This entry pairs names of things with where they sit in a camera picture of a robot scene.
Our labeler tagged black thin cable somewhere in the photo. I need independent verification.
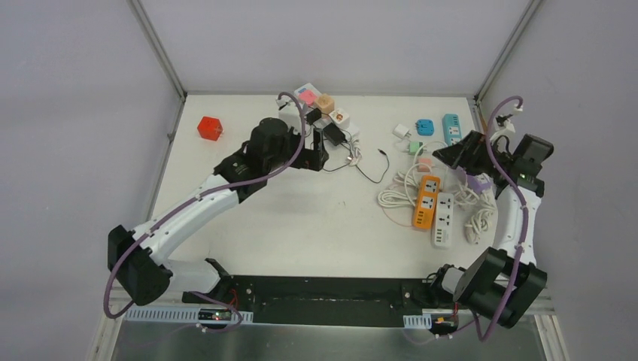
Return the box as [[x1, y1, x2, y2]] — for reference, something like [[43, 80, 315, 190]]
[[318, 139, 391, 185]]

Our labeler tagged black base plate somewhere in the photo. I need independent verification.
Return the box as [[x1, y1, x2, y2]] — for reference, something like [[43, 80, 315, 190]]
[[207, 275, 454, 327]]

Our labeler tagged orange power strip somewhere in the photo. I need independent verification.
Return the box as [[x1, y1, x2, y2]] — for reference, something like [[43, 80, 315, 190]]
[[412, 175, 441, 229]]

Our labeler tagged teal power strip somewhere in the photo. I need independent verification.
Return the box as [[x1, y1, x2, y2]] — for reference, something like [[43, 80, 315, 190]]
[[442, 114, 463, 146]]

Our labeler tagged black power adapter brick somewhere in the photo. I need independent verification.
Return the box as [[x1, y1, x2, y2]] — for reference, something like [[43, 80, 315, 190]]
[[323, 123, 346, 146]]

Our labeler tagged pink plug adapter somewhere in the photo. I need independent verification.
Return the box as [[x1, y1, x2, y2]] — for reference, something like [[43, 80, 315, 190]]
[[416, 157, 433, 173]]

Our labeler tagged red cube plug adapter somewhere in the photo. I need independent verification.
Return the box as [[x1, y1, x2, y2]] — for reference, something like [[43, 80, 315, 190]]
[[197, 117, 223, 141]]

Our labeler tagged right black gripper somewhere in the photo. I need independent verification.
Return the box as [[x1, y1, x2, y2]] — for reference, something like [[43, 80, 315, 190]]
[[433, 130, 514, 177]]

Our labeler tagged small black adapter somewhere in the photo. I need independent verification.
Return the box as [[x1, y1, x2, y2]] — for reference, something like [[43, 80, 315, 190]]
[[305, 108, 323, 125]]

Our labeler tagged tan cube adapter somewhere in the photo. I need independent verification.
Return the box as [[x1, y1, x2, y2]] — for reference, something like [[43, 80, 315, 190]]
[[314, 93, 335, 114]]

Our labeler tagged purple power strip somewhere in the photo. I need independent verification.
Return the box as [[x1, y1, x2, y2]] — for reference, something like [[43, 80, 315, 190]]
[[454, 168, 493, 196]]

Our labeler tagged white charger plug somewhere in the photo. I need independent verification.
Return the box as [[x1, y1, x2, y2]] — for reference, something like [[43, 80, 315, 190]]
[[392, 124, 411, 141]]

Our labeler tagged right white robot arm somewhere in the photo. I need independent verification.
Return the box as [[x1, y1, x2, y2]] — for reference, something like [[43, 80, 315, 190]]
[[427, 131, 554, 329]]

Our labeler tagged green plug adapter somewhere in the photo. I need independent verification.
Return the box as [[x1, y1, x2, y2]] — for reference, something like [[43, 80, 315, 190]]
[[407, 141, 424, 156]]

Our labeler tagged pink thin cable loop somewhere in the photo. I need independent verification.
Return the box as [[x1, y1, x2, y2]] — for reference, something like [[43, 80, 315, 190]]
[[378, 199, 417, 229]]

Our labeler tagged white power strip cable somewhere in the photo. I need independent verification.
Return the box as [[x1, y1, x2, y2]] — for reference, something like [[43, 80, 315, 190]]
[[376, 141, 450, 211]]

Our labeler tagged white bundled cable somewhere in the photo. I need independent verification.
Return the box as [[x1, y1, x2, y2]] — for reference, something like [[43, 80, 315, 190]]
[[451, 169, 500, 245]]

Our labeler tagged blue plug adapter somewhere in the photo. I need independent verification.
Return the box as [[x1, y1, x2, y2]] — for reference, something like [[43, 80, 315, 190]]
[[415, 119, 435, 136]]

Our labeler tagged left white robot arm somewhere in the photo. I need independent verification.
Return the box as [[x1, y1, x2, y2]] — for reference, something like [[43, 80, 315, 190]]
[[107, 117, 329, 306]]

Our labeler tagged long white power strip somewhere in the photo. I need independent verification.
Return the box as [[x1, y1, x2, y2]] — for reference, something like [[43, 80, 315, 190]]
[[293, 83, 360, 139]]

